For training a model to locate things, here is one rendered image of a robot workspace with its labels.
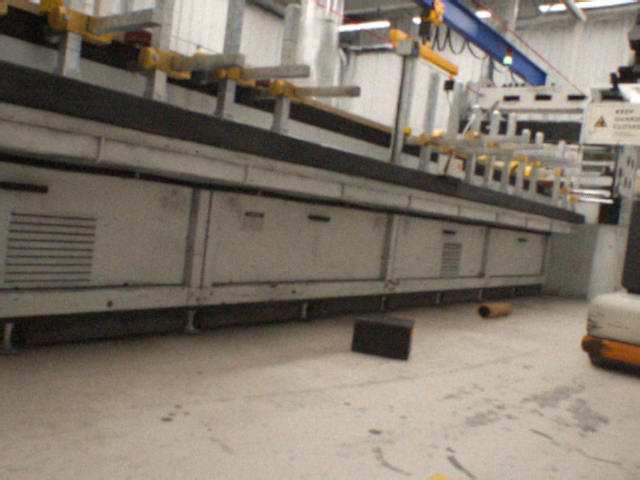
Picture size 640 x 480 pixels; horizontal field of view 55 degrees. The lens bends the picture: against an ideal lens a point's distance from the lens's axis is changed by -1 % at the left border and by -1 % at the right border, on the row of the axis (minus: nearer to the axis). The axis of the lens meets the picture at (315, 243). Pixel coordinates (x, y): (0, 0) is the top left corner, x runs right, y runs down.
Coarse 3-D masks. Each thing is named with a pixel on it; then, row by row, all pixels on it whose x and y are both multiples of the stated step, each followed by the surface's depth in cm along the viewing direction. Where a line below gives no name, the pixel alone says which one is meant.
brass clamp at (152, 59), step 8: (144, 48) 157; (144, 56) 157; (152, 56) 156; (160, 56) 158; (168, 56) 160; (176, 56) 162; (144, 64) 157; (152, 64) 157; (160, 64) 158; (168, 64) 160; (168, 72) 161; (176, 72) 162; (184, 72) 164
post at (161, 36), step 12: (156, 0) 159; (168, 0) 158; (168, 12) 159; (168, 24) 159; (156, 36) 158; (168, 36) 160; (156, 48) 158; (168, 48) 160; (156, 72) 158; (156, 84) 159
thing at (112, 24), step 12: (132, 12) 131; (144, 12) 128; (156, 12) 127; (96, 24) 139; (108, 24) 136; (120, 24) 133; (132, 24) 131; (144, 24) 129; (156, 24) 128; (48, 36) 151
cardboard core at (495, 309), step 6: (480, 306) 334; (486, 306) 343; (492, 306) 334; (498, 306) 341; (504, 306) 347; (510, 306) 354; (480, 312) 336; (486, 312) 343; (492, 312) 332; (498, 312) 339; (504, 312) 347
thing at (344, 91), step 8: (256, 88) 210; (264, 88) 209; (296, 88) 200; (304, 88) 198; (312, 88) 196; (320, 88) 194; (328, 88) 192; (336, 88) 190; (344, 88) 189; (352, 88) 187; (360, 88) 188; (256, 96) 210; (264, 96) 208; (272, 96) 206; (296, 96) 200; (304, 96) 198; (312, 96) 197; (320, 96) 195; (328, 96) 194; (336, 96) 192; (344, 96) 190; (352, 96) 189; (360, 96) 188
